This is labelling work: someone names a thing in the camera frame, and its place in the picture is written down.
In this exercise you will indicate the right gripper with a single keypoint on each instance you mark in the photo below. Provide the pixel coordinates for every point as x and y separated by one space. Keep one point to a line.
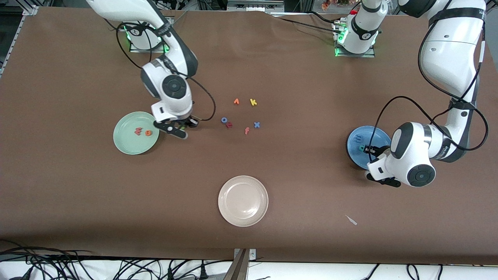
188 121

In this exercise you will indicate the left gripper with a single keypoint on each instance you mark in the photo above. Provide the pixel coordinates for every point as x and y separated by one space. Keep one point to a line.
374 150

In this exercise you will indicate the blue foam letter m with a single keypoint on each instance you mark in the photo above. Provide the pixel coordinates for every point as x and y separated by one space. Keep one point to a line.
358 137

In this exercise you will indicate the pink foam letter w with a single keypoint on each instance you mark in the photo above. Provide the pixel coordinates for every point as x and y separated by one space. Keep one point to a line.
138 131

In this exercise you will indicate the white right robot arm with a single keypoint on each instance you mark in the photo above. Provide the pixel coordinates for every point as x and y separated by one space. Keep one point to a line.
171 81

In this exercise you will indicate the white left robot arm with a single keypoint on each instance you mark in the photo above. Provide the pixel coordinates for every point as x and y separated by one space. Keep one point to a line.
447 58

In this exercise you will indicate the blue plate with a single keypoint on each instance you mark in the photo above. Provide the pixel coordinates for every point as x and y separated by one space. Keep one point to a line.
356 153

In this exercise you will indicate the green plate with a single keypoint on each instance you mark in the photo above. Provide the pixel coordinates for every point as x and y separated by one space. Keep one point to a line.
128 144

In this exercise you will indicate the white tape scrap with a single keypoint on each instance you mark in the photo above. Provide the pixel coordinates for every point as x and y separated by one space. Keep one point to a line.
351 220

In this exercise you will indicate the beige plate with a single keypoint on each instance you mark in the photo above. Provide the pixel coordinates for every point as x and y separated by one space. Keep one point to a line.
243 200

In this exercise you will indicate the grey metal equipment box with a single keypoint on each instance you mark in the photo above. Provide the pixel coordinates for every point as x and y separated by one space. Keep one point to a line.
253 6

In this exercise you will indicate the brown table cover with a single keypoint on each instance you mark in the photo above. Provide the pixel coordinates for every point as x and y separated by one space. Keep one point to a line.
78 186

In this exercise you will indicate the aluminium profile bar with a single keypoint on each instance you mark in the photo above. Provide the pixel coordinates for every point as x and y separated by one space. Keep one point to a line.
237 270

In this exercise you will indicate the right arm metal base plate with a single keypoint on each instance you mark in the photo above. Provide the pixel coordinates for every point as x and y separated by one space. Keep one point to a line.
148 50

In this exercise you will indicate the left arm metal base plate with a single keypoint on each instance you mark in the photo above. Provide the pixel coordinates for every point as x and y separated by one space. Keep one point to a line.
356 55

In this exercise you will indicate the grey metal bracket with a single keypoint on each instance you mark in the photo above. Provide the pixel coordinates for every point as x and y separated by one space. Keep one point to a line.
253 254

